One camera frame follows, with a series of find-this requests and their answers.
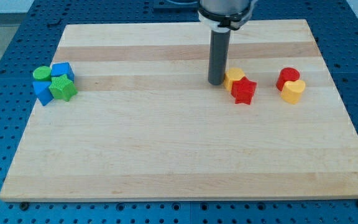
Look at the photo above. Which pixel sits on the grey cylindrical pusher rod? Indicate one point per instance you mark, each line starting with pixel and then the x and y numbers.
pixel 219 45

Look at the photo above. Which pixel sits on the red star block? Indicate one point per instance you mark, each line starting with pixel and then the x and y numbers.
pixel 243 90

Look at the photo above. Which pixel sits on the yellow heart block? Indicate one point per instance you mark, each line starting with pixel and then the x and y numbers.
pixel 292 91

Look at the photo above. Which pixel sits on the green star block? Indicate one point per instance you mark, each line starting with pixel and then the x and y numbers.
pixel 62 88

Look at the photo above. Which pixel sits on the yellow hexagon block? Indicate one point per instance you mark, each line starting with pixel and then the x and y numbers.
pixel 231 75

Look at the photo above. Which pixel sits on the red cylinder block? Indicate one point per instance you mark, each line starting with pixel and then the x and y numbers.
pixel 287 74

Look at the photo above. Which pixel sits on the wooden board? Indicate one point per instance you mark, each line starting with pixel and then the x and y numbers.
pixel 146 125

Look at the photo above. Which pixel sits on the blue cube block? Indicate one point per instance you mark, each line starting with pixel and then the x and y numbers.
pixel 63 68

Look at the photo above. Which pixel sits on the green cylinder block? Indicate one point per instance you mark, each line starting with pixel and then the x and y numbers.
pixel 42 74

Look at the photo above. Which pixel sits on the blue triangle block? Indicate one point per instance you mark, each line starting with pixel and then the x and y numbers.
pixel 43 92

